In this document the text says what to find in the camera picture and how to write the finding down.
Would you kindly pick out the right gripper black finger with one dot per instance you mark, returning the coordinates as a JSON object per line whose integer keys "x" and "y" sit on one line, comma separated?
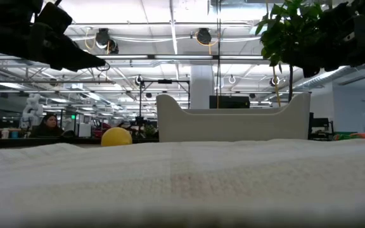
{"x": 314, "y": 70}

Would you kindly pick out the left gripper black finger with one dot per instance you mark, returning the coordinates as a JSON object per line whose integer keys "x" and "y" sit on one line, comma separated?
{"x": 71, "y": 58}

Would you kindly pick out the yellow lemon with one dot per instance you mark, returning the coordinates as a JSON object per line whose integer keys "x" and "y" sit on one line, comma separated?
{"x": 116, "y": 137}

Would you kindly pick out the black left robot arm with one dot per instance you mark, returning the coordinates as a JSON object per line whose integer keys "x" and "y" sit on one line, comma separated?
{"x": 17, "y": 4}

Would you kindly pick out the green plant in black pot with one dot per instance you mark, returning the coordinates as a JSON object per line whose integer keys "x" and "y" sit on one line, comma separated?
{"x": 284, "y": 31}

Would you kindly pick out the white humanoid robot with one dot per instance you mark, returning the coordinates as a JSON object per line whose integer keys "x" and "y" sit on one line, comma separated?
{"x": 33, "y": 111}

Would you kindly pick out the seated person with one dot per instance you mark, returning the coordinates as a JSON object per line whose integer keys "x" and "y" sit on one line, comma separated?
{"x": 47, "y": 126}

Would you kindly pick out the red cart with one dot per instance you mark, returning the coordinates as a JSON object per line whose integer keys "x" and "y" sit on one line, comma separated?
{"x": 101, "y": 126}

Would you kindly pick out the black monitor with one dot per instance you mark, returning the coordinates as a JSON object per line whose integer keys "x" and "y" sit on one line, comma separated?
{"x": 230, "y": 102}

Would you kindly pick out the blue cup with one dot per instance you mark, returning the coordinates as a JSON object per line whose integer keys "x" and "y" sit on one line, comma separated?
{"x": 14, "y": 134}

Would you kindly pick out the white cup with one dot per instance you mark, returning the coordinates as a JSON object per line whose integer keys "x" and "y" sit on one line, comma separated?
{"x": 5, "y": 133}

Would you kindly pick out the white plastic bin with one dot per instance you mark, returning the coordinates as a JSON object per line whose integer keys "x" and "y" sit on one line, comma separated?
{"x": 230, "y": 126}

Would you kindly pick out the small green desk plant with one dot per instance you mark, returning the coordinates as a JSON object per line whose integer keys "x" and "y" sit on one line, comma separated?
{"x": 149, "y": 130}

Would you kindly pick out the white checked dish towel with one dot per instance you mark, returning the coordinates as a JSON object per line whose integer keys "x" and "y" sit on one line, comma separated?
{"x": 182, "y": 177}

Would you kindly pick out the black aluminium table frame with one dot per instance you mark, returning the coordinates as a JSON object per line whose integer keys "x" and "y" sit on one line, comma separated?
{"x": 27, "y": 143}

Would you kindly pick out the black camera stand frame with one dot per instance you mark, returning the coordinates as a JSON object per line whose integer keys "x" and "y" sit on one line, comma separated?
{"x": 165, "y": 81}

